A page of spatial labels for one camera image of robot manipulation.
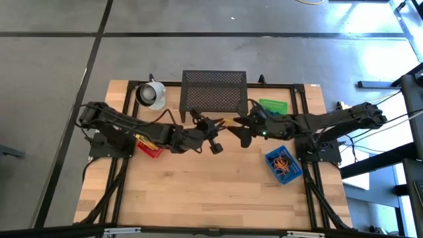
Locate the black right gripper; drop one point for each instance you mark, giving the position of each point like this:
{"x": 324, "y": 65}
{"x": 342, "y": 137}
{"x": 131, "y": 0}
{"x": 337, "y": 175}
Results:
{"x": 267, "y": 127}

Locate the silver metal bracket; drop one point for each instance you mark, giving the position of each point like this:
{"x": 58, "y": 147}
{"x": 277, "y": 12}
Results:
{"x": 305, "y": 234}
{"x": 122, "y": 230}

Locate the orange silicone band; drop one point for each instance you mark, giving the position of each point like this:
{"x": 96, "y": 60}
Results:
{"x": 281, "y": 163}

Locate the green plastic basket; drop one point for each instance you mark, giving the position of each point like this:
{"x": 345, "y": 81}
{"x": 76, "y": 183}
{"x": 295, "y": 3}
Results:
{"x": 277, "y": 105}

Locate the blue coil wristband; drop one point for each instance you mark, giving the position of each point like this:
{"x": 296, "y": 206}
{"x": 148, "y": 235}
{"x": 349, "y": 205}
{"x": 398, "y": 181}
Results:
{"x": 272, "y": 113}

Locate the white cylindrical desk lamp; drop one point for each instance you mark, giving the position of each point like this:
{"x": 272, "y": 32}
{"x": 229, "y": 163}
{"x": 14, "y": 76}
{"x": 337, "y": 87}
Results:
{"x": 159, "y": 90}

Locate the black rig crossbar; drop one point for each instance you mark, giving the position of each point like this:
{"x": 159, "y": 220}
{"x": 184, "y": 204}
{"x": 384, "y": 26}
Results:
{"x": 49, "y": 231}

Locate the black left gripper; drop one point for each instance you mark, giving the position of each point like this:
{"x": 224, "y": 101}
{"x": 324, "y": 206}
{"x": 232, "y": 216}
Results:
{"x": 188, "y": 139}

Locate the red plastic basket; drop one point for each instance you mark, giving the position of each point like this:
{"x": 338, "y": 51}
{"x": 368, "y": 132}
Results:
{"x": 153, "y": 152}

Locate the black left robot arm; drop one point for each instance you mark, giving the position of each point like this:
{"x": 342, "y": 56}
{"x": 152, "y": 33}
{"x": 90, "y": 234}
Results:
{"x": 125, "y": 122}

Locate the blue plastic basket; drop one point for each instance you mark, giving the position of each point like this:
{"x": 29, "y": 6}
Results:
{"x": 274, "y": 154}

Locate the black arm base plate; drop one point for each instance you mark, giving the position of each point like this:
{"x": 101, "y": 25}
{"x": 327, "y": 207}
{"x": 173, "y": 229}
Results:
{"x": 332, "y": 158}
{"x": 97, "y": 153}

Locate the black mesh shelf riser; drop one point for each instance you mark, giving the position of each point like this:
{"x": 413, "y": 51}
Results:
{"x": 213, "y": 96}

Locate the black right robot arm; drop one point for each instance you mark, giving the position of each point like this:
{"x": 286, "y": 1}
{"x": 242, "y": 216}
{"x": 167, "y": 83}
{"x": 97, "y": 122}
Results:
{"x": 330, "y": 120}

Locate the grey chair base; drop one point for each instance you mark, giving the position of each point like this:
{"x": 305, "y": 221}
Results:
{"x": 13, "y": 153}

